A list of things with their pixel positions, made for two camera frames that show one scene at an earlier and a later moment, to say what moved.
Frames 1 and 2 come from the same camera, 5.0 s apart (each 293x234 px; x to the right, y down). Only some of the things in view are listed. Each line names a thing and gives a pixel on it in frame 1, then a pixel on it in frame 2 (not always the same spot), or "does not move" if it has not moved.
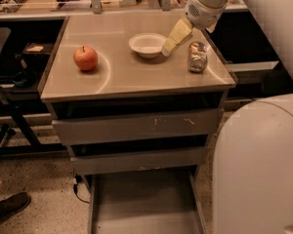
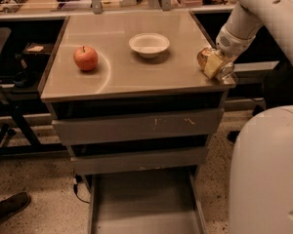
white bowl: [147, 45] does not move
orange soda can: [197, 56] → [214, 64]
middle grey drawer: [146, 160] does not move
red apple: [86, 58] does not move
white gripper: [203, 15] → [231, 45]
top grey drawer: [94, 130] does not move
